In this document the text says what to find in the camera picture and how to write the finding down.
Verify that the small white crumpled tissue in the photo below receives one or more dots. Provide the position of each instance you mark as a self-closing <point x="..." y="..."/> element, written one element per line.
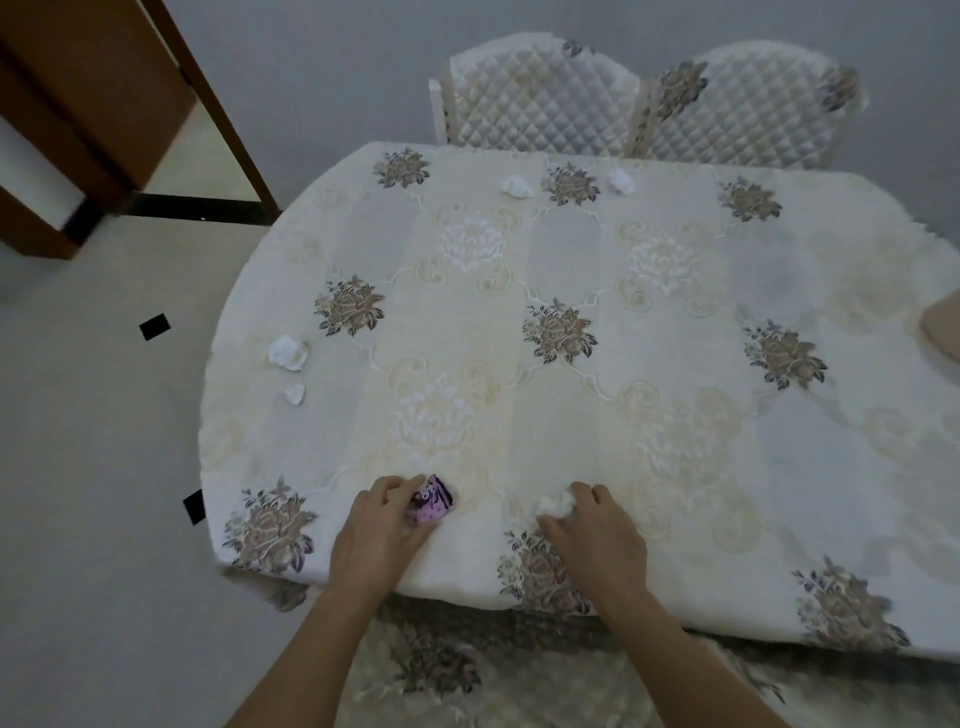
<point x="295" y="394"/>

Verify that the person's left thumb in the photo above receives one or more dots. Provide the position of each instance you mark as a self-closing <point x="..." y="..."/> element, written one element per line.
<point x="421" y="526"/>

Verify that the white floral tablecloth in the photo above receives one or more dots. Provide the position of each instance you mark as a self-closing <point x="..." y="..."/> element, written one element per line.
<point x="645" y="360"/>

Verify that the person's left forearm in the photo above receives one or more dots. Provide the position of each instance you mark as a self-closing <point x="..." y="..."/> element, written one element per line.
<point x="307" y="667"/>

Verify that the brown wooden door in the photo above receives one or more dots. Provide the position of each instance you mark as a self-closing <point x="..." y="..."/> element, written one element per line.
<point x="75" y="97"/>

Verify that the white floral chair seat cover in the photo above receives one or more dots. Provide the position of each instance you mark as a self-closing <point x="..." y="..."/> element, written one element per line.
<point x="540" y="675"/>

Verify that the white quilted chair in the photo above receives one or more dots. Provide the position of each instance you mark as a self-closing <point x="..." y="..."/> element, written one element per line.
<point x="536" y="101"/>
<point x="750" y="105"/>

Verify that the person's right forearm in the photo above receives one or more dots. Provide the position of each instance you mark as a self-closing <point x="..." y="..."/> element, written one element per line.
<point x="690" y="675"/>

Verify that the person's right thumb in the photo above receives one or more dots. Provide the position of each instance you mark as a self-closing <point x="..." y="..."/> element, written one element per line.
<point x="553" y="531"/>

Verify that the person's right hand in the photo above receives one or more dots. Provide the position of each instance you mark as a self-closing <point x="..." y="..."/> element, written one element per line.
<point x="604" y="551"/>

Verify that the purple patterned packet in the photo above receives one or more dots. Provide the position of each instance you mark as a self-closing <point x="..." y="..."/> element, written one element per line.
<point x="435" y="504"/>

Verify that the person's left hand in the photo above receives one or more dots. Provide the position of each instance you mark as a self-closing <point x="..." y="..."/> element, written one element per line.
<point x="371" y="544"/>

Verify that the brown wooden door frame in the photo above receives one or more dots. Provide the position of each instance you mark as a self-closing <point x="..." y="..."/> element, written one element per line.
<point x="217" y="112"/>

